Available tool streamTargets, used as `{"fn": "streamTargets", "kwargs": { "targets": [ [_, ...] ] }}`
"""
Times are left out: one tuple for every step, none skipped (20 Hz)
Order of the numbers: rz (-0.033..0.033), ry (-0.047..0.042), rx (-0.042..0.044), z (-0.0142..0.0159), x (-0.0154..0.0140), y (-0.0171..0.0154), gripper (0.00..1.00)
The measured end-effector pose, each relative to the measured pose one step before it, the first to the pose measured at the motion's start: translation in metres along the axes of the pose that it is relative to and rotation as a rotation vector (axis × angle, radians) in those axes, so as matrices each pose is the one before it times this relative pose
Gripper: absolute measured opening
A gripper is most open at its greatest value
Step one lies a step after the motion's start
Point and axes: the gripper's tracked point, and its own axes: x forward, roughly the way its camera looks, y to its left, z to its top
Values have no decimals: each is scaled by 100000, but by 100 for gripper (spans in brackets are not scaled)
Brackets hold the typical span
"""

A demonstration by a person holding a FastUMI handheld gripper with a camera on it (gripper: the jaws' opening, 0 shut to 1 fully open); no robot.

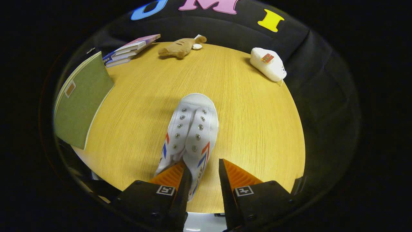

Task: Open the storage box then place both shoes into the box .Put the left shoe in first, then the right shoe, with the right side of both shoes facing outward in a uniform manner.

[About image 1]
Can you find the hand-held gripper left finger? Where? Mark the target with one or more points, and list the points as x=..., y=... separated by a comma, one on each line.
x=183, y=193

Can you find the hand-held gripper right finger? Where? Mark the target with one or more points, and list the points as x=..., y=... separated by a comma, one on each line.
x=227, y=196

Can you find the white canvas shoe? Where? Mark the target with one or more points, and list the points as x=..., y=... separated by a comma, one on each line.
x=193, y=119

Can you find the green fabric storage box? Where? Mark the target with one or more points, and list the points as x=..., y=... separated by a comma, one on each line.
x=83, y=103

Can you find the white plush toy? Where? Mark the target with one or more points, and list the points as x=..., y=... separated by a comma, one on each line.
x=267, y=67

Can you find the brown plush toy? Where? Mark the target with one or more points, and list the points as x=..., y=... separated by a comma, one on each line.
x=180, y=48

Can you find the white thin book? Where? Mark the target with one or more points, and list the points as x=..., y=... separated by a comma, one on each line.
x=124, y=54

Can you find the blue cover book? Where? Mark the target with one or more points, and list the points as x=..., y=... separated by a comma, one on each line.
x=107, y=58

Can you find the pink cover book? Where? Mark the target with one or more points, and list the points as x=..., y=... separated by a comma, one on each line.
x=141, y=41

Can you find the white clothes peg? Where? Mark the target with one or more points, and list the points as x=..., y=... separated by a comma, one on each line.
x=90, y=50

